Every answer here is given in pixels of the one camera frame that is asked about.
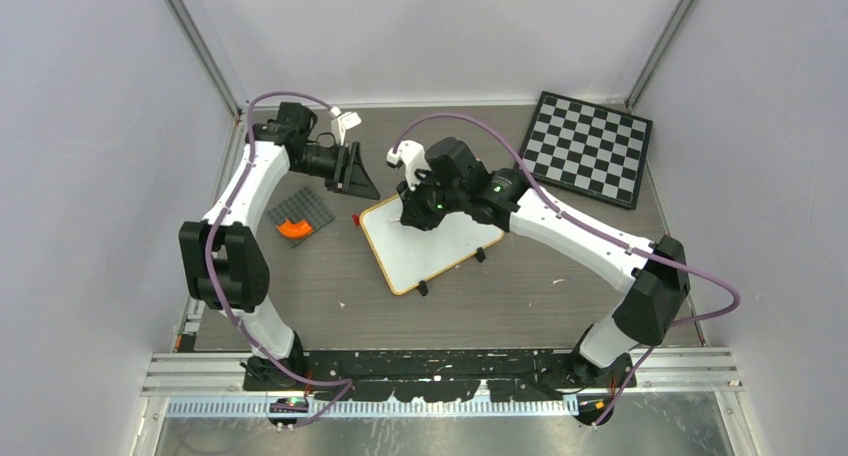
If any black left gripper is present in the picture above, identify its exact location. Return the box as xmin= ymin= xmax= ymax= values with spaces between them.
xmin=291 ymin=139 xmax=380 ymax=199

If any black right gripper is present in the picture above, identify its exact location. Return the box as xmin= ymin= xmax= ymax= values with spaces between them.
xmin=397 ymin=165 xmax=467 ymax=230

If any white whiteboard orange frame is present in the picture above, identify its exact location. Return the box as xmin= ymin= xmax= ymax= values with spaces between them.
xmin=359 ymin=196 xmax=504 ymax=296

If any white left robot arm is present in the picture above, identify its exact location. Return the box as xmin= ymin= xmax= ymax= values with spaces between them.
xmin=178 ymin=102 xmax=380 ymax=390

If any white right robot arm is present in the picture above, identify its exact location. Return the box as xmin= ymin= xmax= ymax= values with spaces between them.
xmin=386 ymin=137 xmax=689 ymax=387

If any grey studded building plate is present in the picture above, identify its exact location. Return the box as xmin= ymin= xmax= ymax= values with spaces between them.
xmin=266 ymin=187 xmax=335 ymax=247

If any orange curved block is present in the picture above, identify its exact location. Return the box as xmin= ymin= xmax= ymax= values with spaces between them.
xmin=276 ymin=219 xmax=315 ymax=241

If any black white checkerboard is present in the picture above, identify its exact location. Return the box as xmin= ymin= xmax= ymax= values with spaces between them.
xmin=518 ymin=91 xmax=653 ymax=210

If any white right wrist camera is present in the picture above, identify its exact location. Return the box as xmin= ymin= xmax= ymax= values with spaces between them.
xmin=386 ymin=140 xmax=431 ymax=191

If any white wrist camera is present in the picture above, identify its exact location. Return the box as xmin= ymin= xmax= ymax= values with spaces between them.
xmin=386 ymin=140 xmax=431 ymax=191
xmin=328 ymin=106 xmax=362 ymax=146

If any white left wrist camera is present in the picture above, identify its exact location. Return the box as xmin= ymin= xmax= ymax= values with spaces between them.
xmin=328 ymin=106 xmax=362 ymax=146

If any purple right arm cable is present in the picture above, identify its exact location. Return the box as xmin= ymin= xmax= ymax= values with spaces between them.
xmin=392 ymin=113 xmax=742 ymax=429

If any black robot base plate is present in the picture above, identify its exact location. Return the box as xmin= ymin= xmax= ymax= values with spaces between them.
xmin=241 ymin=349 xmax=633 ymax=403

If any aluminium rail frame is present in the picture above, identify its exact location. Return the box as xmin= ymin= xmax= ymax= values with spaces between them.
xmin=142 ymin=347 xmax=743 ymax=420

